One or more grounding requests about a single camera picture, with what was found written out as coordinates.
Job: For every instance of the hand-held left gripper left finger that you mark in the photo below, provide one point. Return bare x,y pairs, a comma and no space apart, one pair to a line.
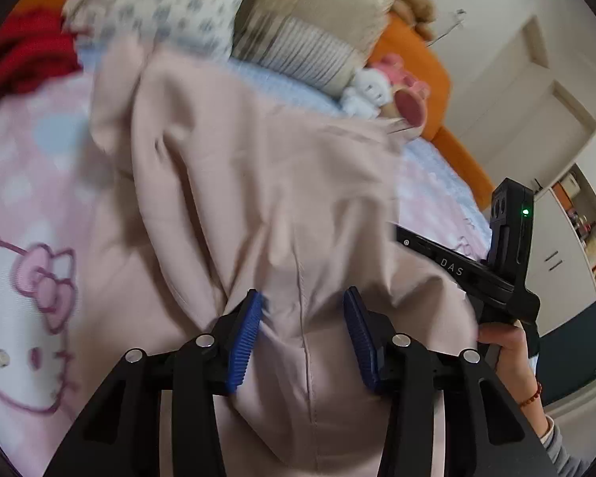
246,338

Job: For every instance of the pink cartoon cat blanket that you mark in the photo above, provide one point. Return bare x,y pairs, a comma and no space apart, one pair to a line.
35,184

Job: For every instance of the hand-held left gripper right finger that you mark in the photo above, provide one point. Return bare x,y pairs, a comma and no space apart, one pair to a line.
360,338

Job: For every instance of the white wardrobe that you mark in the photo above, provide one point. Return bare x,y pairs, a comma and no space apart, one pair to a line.
521,94

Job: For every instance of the red garment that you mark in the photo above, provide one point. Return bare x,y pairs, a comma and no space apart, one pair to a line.
25,54

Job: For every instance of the pink round plush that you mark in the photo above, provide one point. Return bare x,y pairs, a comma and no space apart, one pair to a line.
411,104

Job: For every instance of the beige garment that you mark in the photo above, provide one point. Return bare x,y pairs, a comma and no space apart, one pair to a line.
258,184

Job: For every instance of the beige striped pillow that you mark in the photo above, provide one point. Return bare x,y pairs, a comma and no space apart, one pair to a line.
308,44

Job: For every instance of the person's right forearm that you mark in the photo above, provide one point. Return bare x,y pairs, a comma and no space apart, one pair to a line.
556,442

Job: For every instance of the white blue-patterned pillow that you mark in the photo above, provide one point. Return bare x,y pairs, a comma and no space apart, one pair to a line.
179,5

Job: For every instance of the brown plush toy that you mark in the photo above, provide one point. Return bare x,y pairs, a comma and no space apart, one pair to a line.
417,5

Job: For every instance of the dark blue panel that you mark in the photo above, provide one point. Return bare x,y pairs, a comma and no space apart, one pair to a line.
571,353

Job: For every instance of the shelf with items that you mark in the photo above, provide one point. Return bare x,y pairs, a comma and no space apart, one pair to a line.
588,238

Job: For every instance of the person's right hand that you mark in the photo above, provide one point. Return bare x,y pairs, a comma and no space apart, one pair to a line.
511,357

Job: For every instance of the white plush toy pink bow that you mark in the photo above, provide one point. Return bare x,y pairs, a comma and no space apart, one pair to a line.
367,92

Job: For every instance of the light blue fleece blanket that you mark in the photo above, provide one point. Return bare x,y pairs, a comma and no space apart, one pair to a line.
288,82

